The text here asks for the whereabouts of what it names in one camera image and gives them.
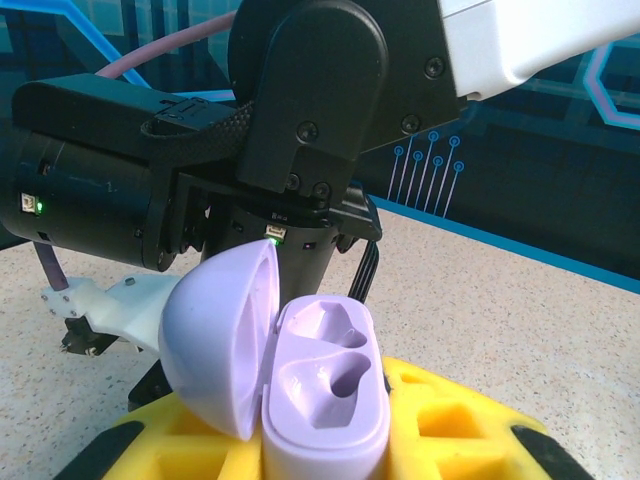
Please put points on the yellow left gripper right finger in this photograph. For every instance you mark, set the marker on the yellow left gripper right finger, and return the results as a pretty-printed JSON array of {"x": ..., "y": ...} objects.
[{"x": 450, "y": 450}]

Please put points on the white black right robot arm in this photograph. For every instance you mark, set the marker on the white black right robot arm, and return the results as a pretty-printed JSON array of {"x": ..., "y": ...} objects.
[{"x": 320, "y": 75}]

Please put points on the purple earbud charging case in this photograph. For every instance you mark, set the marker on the purple earbud charging case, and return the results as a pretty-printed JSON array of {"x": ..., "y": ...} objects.
[{"x": 325, "y": 400}]

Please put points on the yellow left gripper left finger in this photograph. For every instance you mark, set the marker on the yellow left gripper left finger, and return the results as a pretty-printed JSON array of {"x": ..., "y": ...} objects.
[{"x": 165, "y": 450}]

